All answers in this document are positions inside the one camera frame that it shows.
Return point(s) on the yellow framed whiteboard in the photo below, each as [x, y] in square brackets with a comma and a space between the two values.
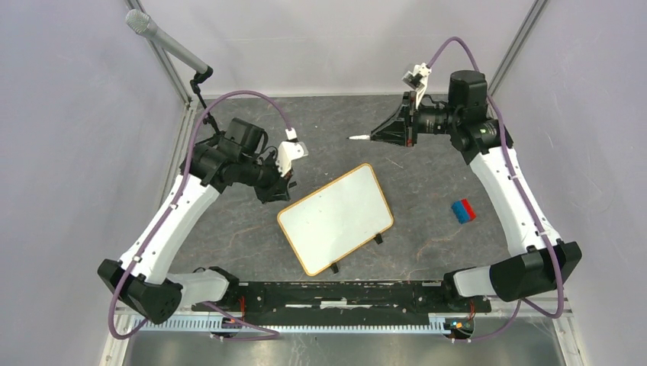
[335, 220]

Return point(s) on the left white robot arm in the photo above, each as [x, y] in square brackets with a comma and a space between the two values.
[140, 278]

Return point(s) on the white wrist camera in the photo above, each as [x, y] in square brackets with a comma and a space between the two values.
[288, 151]
[417, 80]

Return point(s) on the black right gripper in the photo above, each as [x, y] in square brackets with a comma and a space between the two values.
[398, 128]

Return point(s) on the grey microphone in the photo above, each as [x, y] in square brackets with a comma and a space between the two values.
[143, 25]

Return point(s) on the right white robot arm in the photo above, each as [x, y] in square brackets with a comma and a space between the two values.
[540, 260]

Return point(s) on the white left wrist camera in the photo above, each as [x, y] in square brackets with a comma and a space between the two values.
[288, 151]

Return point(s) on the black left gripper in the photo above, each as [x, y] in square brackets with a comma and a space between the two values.
[278, 189]

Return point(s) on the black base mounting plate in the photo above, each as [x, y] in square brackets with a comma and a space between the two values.
[344, 303]

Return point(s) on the blue red whiteboard eraser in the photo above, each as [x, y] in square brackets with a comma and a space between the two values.
[463, 211]

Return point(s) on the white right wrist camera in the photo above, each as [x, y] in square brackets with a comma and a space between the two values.
[417, 80]

